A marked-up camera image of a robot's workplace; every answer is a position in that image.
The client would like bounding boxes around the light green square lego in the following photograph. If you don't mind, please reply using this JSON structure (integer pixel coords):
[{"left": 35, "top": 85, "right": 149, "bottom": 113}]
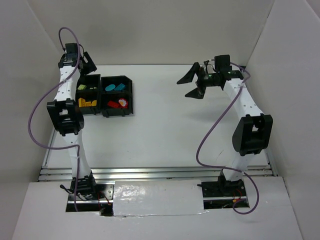
[{"left": 77, "top": 84, "right": 87, "bottom": 91}]

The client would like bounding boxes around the teal oval lego brick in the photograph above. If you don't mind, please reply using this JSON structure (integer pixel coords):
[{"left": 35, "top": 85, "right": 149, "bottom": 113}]
[{"left": 105, "top": 84, "right": 116, "bottom": 92}]

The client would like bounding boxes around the teal long lego brick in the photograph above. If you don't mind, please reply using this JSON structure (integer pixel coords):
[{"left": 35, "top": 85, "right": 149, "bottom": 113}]
[{"left": 114, "top": 83, "right": 126, "bottom": 91}]

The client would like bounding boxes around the yellow oval lego brick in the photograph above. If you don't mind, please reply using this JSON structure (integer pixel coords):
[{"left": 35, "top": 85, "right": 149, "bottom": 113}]
[{"left": 91, "top": 100, "right": 97, "bottom": 107}]

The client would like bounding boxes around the yellow curved lego top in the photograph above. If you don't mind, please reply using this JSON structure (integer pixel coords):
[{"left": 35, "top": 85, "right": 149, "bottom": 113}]
[{"left": 85, "top": 101, "right": 92, "bottom": 107}]

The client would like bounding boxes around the red long lego brick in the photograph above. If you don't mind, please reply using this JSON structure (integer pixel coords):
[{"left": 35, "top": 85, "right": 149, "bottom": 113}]
[{"left": 107, "top": 100, "right": 120, "bottom": 109}]

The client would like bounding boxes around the red flower print lego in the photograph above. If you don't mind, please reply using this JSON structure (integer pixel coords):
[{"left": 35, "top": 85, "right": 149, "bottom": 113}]
[{"left": 118, "top": 98, "right": 129, "bottom": 108}]

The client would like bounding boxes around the yellow lego plate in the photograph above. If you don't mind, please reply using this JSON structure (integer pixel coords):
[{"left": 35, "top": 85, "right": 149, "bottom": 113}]
[{"left": 78, "top": 97, "right": 86, "bottom": 108}]

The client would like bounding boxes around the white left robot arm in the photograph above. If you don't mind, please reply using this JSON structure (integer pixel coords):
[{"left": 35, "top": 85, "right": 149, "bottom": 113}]
[{"left": 46, "top": 43, "right": 97, "bottom": 200}]

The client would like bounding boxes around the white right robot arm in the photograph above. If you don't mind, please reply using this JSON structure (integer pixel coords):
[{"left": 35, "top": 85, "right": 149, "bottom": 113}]
[{"left": 177, "top": 54, "right": 273, "bottom": 195}]

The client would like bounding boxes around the black four-compartment sorting tray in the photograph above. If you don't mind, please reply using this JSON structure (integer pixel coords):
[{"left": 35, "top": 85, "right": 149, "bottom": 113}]
[{"left": 75, "top": 74, "right": 134, "bottom": 118}]

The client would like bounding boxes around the white cover panel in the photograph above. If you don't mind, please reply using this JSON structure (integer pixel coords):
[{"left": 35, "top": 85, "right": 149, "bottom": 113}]
[{"left": 113, "top": 179, "right": 205, "bottom": 217}]

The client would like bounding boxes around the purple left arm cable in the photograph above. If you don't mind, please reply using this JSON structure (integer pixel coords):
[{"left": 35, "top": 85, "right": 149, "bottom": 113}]
[{"left": 27, "top": 26, "right": 83, "bottom": 212}]

